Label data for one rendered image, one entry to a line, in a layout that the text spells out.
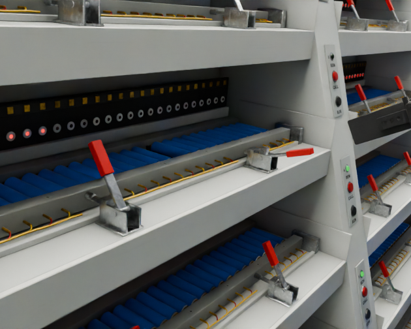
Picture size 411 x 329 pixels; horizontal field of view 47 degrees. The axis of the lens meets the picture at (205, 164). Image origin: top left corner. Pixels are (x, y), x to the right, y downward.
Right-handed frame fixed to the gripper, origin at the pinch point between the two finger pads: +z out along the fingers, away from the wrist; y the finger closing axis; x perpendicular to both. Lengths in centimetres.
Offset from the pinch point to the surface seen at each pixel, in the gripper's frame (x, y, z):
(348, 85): 10, 72, 31
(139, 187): 2.0, -19.3, 22.0
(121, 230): -1.3, -27.7, 17.1
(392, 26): 20, 69, 15
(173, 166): 3.1, -13.7, 21.3
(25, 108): 14.6, -26.0, 28.6
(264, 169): -1.2, -1.0, 17.2
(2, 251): 0.6, -37.7, 20.0
